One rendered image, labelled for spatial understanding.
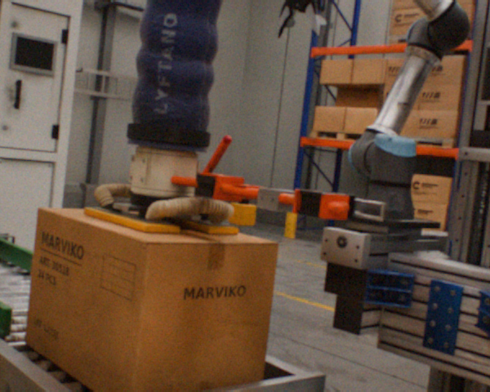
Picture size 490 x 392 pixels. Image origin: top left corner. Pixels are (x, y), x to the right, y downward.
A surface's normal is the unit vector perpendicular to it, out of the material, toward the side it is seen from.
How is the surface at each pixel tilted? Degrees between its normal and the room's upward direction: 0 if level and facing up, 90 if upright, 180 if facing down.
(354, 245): 90
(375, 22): 90
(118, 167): 90
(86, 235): 90
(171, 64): 70
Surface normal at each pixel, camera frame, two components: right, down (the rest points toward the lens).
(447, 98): -0.71, -0.04
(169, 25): 0.00, -0.14
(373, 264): 0.69, 0.11
